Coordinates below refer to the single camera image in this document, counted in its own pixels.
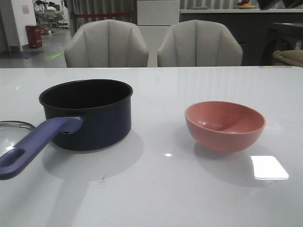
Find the grey upholstered chair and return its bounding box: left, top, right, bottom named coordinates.
left=64, top=19, right=149, bottom=68
left=157, top=20, right=243, bottom=67

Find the red barrier belt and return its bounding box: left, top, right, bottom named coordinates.
left=74, top=12, right=131, bottom=18

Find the glass lid blue knob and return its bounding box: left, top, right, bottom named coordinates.
left=0, top=121, right=35, bottom=156

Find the dark blue saucepan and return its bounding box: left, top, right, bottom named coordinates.
left=0, top=79, right=133, bottom=180

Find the beige cushioned seat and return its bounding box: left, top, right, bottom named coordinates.
left=272, top=50, right=303, bottom=68

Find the pink plastic bowl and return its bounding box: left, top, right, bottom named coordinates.
left=185, top=101, right=266, bottom=152

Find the right grey upholstered chair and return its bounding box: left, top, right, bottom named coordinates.
left=157, top=20, right=243, bottom=67

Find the dark grey counter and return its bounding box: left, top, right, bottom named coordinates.
left=179, top=9, right=303, bottom=66

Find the fruit plate on counter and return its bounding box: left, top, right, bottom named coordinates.
left=237, top=0, right=256, bottom=9

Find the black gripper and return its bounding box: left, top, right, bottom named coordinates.
left=257, top=0, right=303, bottom=10

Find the seated person in white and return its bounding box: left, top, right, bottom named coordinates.
left=46, top=1, right=58, bottom=26

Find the red trash bin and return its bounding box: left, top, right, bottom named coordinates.
left=26, top=25, right=43, bottom=48

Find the white cabinet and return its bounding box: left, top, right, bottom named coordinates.
left=137, top=0, right=180, bottom=68

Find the grey pleated curtain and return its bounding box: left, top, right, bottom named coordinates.
left=64, top=0, right=137, bottom=36

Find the left grey upholstered chair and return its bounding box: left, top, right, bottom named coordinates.
left=64, top=19, right=149, bottom=68

